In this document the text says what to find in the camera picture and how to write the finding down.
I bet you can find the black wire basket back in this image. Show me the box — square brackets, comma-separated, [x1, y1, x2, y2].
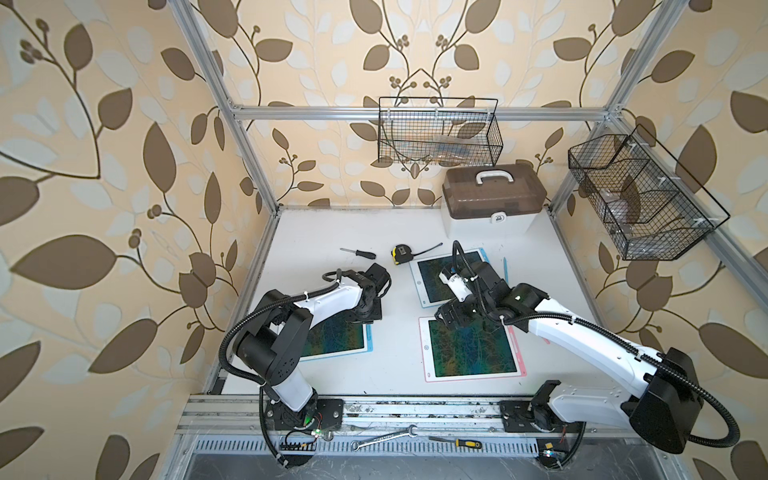
[377, 95, 504, 167]

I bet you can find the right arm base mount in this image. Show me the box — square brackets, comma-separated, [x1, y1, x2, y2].
[498, 400, 583, 435]

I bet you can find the black yellow tape measure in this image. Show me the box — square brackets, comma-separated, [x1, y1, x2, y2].
[391, 243, 443, 265]

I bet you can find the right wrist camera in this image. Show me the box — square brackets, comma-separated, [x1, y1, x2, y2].
[439, 272, 472, 302]

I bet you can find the black handled screwdriver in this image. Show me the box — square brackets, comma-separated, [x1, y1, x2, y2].
[341, 248, 377, 260]

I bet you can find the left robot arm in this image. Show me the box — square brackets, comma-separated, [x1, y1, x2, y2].
[218, 263, 391, 417]

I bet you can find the aluminium frame rail front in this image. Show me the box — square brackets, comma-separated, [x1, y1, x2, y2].
[176, 394, 661, 439]

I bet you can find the brown lid storage box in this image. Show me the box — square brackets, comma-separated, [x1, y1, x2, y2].
[441, 164, 547, 241]

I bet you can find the black wire basket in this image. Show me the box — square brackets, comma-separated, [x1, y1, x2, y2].
[377, 95, 504, 167]
[568, 125, 730, 262]

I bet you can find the silver wrench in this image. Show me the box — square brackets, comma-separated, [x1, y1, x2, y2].
[351, 424, 418, 451]

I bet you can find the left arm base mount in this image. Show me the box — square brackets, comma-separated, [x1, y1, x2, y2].
[264, 397, 345, 431]

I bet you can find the yellow black screwdriver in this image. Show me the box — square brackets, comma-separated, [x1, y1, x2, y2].
[428, 436, 483, 450]

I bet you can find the blue writing tablet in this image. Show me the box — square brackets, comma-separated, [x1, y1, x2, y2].
[301, 318, 373, 361]
[410, 254, 455, 308]

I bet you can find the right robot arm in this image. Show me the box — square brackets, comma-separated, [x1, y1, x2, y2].
[435, 241, 741, 454]

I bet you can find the black wire basket right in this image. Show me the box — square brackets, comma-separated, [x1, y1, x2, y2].
[568, 125, 730, 262]

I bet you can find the pink writing tablet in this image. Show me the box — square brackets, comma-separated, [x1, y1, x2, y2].
[418, 317, 527, 383]

